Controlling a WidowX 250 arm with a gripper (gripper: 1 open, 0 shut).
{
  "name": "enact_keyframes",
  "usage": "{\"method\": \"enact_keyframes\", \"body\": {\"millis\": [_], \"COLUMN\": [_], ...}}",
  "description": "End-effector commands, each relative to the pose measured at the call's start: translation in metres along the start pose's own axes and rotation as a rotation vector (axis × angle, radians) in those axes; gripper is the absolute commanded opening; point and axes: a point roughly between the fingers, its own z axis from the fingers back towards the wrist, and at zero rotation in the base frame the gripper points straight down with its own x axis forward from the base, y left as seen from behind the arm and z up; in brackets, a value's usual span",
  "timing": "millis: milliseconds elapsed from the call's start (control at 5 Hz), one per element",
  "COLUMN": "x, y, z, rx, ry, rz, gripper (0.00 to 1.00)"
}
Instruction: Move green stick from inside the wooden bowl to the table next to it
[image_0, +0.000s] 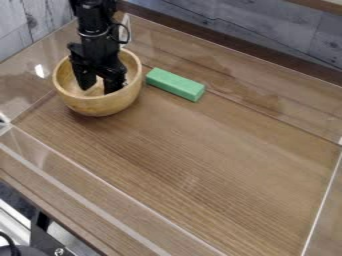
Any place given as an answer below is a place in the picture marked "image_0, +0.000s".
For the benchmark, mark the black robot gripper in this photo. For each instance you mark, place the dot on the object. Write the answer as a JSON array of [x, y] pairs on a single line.
[[95, 58]]

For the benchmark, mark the wooden bowl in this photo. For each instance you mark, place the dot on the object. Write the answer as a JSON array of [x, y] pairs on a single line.
[[93, 102]]

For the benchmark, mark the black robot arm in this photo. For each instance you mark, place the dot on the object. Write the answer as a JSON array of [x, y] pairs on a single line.
[[95, 18]]

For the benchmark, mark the green stick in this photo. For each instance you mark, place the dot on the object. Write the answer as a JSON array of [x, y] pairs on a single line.
[[176, 84]]

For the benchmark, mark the black metal base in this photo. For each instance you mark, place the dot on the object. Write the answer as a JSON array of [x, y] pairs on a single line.
[[42, 240]]

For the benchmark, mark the clear acrylic corner bracket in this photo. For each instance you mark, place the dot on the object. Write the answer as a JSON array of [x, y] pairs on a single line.
[[125, 30]]

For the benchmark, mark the clear acrylic enclosure wall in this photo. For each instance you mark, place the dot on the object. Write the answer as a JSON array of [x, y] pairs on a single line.
[[117, 224]]

